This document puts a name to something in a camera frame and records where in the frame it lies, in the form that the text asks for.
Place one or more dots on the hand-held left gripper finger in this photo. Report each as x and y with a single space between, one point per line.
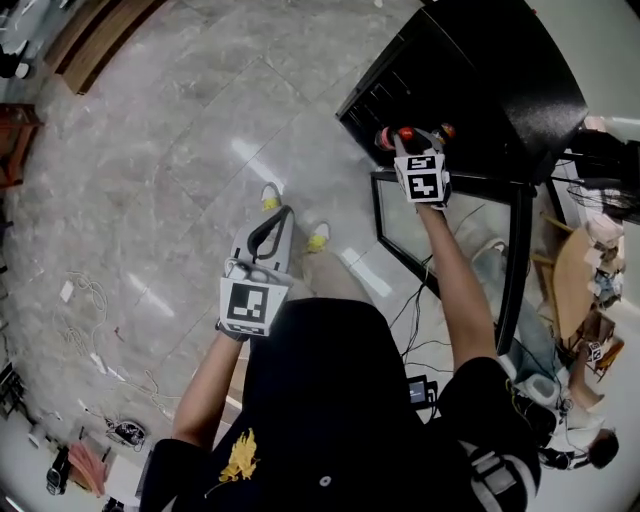
285 245
242 240

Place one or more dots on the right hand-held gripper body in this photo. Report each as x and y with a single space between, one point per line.
425 180

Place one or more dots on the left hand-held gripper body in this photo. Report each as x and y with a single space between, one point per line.
247 305

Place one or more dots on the red-capped drink bottle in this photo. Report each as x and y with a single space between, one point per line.
404 133

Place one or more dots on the black drinks fridge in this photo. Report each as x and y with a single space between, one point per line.
500 75

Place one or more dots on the person's right forearm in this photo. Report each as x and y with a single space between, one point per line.
455 285

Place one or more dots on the person's left forearm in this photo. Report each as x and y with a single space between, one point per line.
210 390

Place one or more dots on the glass fridge door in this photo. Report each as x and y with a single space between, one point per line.
517 250

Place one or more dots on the person's right white yellow shoe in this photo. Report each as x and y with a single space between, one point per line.
318 237

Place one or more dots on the person's white yellow shoe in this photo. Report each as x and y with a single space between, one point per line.
318 237
270 197

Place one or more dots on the person's left white yellow shoe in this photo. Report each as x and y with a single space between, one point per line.
270 197

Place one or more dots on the person's beige trousers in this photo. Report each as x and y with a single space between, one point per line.
330 275

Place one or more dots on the person's dark navy shirt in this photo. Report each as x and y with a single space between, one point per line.
325 400

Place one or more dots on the round wooden table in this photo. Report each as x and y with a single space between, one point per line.
570 280

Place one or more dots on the white power adapter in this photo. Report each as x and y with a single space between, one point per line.
66 291

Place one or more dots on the black standing fan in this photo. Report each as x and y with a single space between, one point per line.
610 175

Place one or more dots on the pale pink soft item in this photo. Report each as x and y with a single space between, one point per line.
605 230

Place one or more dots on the small black screen device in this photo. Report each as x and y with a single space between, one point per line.
420 390

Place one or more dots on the pink cloth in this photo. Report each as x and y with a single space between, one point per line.
87 465

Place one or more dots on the long wooden platform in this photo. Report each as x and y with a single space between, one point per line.
95 45

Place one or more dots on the brown wooden chair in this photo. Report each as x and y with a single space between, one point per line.
15 140

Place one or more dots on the black metal rack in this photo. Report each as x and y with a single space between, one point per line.
10 390

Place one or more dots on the black headset device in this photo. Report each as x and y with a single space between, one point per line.
57 472

